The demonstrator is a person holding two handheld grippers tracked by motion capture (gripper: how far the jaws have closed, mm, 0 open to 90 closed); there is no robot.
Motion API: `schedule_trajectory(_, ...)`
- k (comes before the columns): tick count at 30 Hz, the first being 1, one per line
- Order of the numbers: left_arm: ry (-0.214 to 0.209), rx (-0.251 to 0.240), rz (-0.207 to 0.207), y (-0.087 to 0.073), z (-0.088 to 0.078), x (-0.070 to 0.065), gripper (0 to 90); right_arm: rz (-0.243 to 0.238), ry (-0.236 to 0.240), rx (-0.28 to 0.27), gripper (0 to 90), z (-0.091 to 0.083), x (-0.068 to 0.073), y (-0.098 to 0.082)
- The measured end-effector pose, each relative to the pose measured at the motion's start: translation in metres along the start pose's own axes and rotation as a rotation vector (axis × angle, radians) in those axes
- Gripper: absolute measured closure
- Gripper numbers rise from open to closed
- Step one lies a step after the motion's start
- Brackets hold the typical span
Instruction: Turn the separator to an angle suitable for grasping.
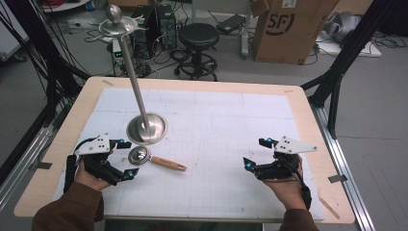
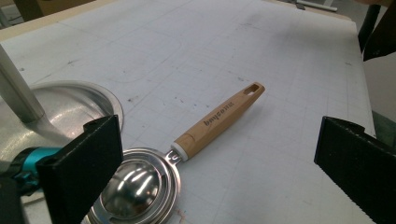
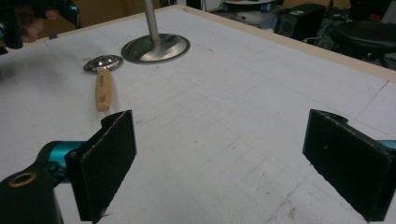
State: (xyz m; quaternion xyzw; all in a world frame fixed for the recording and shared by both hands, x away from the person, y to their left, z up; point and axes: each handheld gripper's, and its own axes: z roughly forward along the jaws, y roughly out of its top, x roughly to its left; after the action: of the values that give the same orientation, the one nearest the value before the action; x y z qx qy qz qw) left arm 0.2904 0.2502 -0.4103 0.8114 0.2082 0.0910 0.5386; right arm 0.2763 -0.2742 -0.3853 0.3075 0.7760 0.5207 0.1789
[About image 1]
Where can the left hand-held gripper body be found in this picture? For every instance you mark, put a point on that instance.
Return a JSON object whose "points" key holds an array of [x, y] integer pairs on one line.
{"points": [[96, 146]]}

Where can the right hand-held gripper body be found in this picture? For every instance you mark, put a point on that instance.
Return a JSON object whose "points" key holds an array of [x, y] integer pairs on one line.
{"points": [[293, 146]]}

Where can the tall metal stand rack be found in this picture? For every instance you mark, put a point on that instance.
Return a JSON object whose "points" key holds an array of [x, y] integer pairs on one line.
{"points": [[141, 99]]}

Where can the person's left hand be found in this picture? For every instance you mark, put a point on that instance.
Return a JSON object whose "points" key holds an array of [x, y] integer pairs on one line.
{"points": [[89, 181]]}

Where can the person's right hand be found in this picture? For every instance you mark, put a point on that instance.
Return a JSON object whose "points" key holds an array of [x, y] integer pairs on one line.
{"points": [[288, 192]]}

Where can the white grid mat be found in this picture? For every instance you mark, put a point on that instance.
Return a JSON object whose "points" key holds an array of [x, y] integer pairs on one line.
{"points": [[208, 128]]}

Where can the grey tape piece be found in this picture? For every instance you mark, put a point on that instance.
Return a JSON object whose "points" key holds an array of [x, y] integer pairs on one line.
{"points": [[337, 178], [45, 165]]}

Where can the thin wooden stick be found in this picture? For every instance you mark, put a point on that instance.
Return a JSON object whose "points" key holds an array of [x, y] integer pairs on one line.
{"points": [[328, 208]]}

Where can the small box with green light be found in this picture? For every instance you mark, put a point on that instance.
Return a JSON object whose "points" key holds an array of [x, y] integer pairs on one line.
{"points": [[117, 54]]}

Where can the large cardboard box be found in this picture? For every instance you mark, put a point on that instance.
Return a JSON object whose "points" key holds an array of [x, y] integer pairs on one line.
{"points": [[288, 35]]}

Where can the white stand pole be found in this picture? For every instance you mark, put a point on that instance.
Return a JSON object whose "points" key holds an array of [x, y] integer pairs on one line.
{"points": [[246, 32]]}

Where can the black computer tower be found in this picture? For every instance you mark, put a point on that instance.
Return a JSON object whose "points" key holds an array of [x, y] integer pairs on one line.
{"points": [[144, 32], [166, 27]]}

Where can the flat black device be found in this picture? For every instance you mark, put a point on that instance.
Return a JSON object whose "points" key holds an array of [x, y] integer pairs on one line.
{"points": [[231, 24]]}

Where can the black round stool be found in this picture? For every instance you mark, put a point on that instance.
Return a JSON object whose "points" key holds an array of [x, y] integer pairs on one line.
{"points": [[198, 37]]}

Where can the grey rounded device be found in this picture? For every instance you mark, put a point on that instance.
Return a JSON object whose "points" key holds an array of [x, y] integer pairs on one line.
{"points": [[344, 25]]}

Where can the aluminium rail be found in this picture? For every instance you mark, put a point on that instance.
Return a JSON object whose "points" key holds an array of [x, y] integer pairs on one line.
{"points": [[25, 157], [343, 166]]}

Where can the black metal frame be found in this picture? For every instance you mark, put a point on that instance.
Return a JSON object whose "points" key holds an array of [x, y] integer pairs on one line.
{"points": [[38, 41], [349, 48]]}

